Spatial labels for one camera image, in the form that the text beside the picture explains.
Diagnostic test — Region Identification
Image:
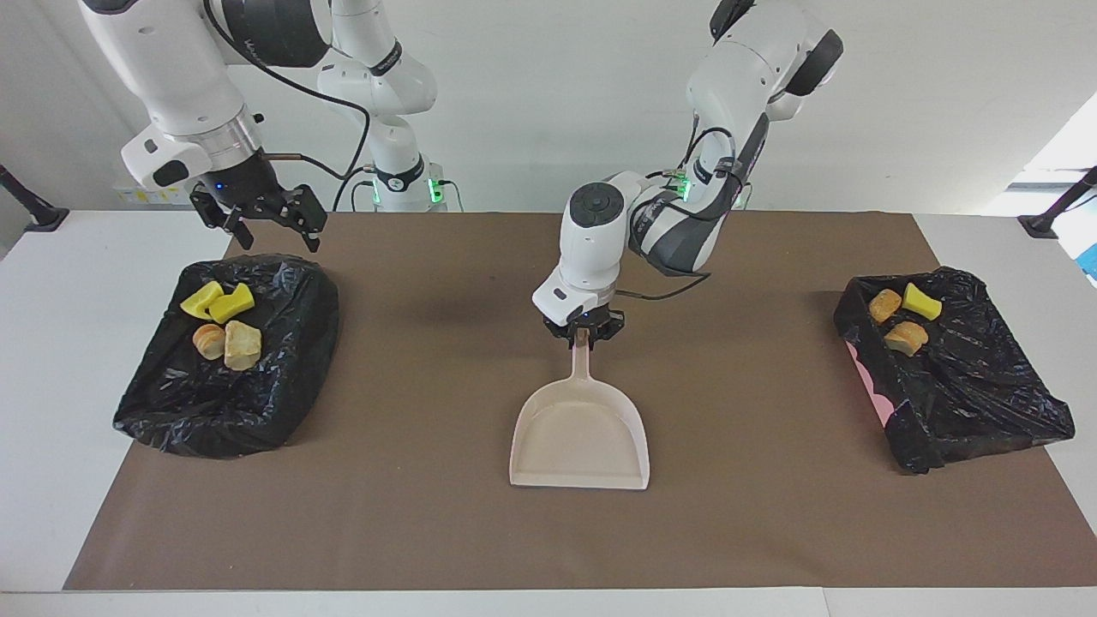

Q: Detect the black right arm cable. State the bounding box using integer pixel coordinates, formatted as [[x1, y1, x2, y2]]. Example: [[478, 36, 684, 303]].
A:
[[202, 0, 373, 213]]

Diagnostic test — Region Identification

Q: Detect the smooth yellow sponge piece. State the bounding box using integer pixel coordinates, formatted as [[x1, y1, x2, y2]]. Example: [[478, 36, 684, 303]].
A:
[[180, 280, 225, 320]]

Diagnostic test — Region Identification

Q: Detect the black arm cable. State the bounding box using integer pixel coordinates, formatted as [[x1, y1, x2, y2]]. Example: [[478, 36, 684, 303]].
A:
[[613, 127, 738, 303], [202, 0, 373, 213]]

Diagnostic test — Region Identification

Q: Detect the beige plastic dustpan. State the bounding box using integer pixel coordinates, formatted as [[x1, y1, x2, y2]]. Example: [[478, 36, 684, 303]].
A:
[[509, 329, 651, 492]]

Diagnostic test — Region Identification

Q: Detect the right black trash bag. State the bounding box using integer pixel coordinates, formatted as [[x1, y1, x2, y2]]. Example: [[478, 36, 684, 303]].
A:
[[112, 253, 340, 459]]

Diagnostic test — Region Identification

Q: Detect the black stand clamp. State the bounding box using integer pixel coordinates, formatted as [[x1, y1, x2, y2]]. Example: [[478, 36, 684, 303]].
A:
[[0, 165, 69, 233], [1018, 167, 1097, 239]]

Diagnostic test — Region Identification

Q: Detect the pale foam chunk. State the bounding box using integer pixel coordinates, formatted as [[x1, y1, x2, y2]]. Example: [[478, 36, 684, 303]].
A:
[[884, 321, 930, 356]]

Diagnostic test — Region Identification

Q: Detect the white wall outlet box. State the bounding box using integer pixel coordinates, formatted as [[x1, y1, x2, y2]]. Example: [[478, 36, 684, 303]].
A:
[[113, 182, 194, 207]]

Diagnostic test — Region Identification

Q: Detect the beige foam chunk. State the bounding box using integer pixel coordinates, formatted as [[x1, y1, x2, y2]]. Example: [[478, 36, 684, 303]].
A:
[[224, 320, 263, 371]]

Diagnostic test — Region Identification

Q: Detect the left black trash bag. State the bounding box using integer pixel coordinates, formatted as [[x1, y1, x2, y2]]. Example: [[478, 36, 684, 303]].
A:
[[833, 267, 1076, 475]]

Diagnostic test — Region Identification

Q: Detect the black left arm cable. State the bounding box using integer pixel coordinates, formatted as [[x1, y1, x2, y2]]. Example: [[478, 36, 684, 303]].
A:
[[613, 127, 738, 303]]

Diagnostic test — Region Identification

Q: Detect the black trash bag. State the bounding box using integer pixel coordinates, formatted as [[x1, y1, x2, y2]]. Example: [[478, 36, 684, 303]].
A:
[[112, 253, 340, 459], [833, 267, 1076, 475]]

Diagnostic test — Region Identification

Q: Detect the notched yellow sponge piece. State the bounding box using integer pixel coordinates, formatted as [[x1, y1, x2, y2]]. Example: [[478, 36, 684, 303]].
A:
[[210, 283, 255, 325]]

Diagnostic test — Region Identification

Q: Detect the small yellow sponge wedge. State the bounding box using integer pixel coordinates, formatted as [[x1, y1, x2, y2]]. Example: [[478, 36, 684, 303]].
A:
[[902, 284, 944, 321]]

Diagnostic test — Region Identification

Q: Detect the brown paper table mat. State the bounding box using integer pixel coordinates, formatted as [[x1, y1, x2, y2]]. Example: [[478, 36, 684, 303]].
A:
[[63, 212, 1097, 592]]

